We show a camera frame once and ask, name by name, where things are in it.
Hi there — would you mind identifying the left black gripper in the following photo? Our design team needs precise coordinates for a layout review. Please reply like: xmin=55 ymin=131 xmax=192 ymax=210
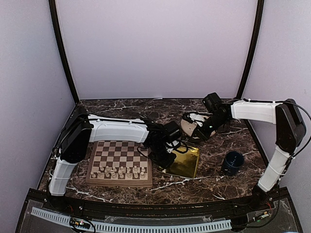
xmin=149 ymin=143 xmax=177 ymax=170

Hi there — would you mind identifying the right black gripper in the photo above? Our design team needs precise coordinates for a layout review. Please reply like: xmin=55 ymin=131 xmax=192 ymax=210
xmin=190 ymin=114 xmax=228 ymax=141

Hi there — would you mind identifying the gold metal tray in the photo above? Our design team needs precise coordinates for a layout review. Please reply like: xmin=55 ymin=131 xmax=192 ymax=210
xmin=157 ymin=147 xmax=200 ymax=179

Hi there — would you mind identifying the white chess king piece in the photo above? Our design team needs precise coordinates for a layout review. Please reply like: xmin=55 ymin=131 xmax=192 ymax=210
xmin=118 ymin=170 xmax=124 ymax=179

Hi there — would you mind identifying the wooden chess board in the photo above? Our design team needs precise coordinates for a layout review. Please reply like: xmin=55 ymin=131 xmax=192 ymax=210
xmin=86 ymin=141 xmax=153 ymax=187

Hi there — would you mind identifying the white chess queen piece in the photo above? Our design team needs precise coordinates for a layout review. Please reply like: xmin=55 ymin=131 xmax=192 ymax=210
xmin=110 ymin=170 xmax=117 ymax=179

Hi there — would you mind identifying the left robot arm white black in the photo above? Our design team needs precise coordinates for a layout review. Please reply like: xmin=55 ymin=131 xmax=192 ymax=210
xmin=47 ymin=109 xmax=181 ymax=212

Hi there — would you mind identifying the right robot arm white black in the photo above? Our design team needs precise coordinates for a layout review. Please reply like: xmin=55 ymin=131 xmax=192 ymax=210
xmin=183 ymin=92 xmax=310 ymax=193

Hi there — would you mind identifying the beige floral ceramic plate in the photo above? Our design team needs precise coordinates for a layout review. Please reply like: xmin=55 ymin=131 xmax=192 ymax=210
xmin=181 ymin=119 xmax=205 ymax=140

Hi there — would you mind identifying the dark blue mug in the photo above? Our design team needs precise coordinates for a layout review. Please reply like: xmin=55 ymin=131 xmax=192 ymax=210
xmin=221 ymin=151 xmax=244 ymax=176

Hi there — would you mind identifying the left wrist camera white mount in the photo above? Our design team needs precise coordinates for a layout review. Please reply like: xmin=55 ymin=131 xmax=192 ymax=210
xmin=165 ymin=140 xmax=189 ymax=154

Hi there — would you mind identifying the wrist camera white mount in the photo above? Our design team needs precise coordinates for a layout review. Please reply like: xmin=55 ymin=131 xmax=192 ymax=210
xmin=165 ymin=140 xmax=189 ymax=154
xmin=182 ymin=112 xmax=209 ymax=127

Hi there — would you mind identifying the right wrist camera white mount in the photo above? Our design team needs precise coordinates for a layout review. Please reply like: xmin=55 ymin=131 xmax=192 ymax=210
xmin=182 ymin=112 xmax=209 ymax=127

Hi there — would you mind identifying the right black frame post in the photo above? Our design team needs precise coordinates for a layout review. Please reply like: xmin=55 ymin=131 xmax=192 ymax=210
xmin=235 ymin=0 xmax=265 ymax=99

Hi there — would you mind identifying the black frame post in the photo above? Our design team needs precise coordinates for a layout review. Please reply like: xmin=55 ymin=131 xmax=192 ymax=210
xmin=235 ymin=0 xmax=265 ymax=99
xmin=48 ymin=0 xmax=80 ymax=104

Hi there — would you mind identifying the white cable duct strip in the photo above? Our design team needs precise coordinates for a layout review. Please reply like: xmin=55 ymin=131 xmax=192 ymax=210
xmin=30 ymin=207 xmax=232 ymax=233

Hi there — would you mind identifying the left black frame post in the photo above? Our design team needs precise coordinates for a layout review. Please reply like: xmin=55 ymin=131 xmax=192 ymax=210
xmin=48 ymin=0 xmax=80 ymax=104

